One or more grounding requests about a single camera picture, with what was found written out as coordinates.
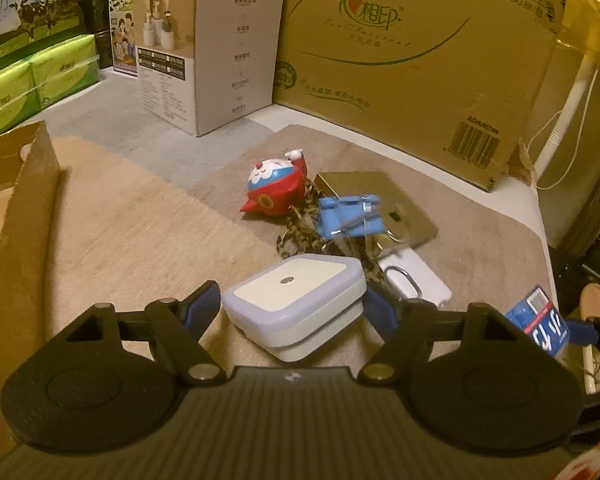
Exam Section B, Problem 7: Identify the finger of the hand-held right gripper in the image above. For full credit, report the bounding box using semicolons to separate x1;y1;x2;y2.
562;309;600;349

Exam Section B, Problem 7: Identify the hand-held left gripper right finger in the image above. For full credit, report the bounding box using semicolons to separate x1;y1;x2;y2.
360;287;536;387

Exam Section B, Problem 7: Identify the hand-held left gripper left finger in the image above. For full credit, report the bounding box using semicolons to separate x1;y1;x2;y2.
55;281;227;387

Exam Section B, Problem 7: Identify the blue printed card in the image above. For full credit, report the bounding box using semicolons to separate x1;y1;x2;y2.
505;286;577;359

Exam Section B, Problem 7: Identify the white binder clip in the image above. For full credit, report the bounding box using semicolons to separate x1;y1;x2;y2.
377;248;452;312

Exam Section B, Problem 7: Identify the white square plug night light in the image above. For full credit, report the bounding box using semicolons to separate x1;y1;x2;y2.
221;255;368;363

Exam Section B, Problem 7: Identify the gold binder clip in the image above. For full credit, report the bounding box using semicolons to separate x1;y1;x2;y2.
314;171;439;252

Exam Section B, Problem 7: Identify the brown cardboard tray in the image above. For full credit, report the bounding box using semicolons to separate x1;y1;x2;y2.
0;120;66;466

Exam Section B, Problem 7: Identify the blue binder clip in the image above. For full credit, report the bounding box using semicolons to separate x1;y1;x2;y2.
318;194;387;240

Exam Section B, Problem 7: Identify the red blue cat toy figure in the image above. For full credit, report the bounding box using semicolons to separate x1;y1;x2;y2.
239;148;309;219

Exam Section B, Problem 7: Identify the white textured sheet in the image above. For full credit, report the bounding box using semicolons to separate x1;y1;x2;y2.
0;67;553;251

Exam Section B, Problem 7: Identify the white fan pole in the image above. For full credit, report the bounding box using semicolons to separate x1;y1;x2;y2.
532;55;600;187

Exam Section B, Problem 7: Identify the large brown cardboard box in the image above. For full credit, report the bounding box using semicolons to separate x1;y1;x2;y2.
272;0;574;194

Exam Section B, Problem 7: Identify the white humidifier product box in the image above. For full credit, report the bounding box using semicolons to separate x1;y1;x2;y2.
132;0;286;137

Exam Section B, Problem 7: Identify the blue milk carton box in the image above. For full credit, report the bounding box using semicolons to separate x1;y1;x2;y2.
107;0;229;78

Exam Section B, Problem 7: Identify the dark box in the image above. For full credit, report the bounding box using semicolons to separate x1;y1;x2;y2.
77;0;112;69

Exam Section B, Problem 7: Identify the green cow milk carton box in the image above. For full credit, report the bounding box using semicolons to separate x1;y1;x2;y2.
0;0;81;69

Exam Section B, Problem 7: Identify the camouflage lanyard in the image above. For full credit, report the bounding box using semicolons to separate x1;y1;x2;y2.
276;175;397;287

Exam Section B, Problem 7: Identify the white cable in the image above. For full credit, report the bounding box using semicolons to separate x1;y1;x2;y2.
517;109;577;191

